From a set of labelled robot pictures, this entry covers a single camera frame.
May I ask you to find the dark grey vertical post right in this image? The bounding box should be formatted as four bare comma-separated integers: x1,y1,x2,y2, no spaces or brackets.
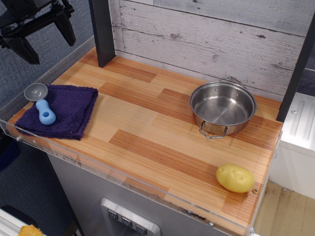
276,15,315,122

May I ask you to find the yellow toy potato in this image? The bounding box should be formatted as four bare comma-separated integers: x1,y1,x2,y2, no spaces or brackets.
216,164,255,193

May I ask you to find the yellow sponge object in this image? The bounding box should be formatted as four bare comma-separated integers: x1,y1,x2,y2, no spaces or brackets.
18,225,44,236

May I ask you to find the white toy sink unit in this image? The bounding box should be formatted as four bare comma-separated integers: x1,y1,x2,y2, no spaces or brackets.
269,92,315,198

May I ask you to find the silver toy fridge dispenser panel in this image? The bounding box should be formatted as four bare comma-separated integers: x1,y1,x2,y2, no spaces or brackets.
100,198,161,236

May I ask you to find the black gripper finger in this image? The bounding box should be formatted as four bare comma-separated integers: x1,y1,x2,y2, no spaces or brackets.
15,38,40,64
54,16,76,46

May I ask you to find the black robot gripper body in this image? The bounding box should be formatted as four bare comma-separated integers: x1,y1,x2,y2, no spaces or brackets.
0,0,74,49

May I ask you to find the clear acrylic guard rail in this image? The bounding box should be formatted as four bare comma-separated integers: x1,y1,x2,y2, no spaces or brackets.
1,49,282,236

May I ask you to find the purple terry cloth rag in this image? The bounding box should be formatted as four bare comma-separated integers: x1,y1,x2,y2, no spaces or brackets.
15,85,98,140

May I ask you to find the blue and grey toy scoop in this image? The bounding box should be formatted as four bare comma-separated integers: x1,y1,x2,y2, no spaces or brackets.
24,83,56,125

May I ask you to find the dark grey vertical post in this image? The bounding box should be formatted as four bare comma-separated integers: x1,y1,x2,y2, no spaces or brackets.
276,15,315,122
89,0,116,67

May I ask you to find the dark grey vertical post left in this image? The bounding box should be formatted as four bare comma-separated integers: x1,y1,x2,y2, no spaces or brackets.
89,0,116,67

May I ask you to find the stainless steel two-handled pan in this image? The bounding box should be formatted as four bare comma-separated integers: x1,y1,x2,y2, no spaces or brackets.
189,76,257,140

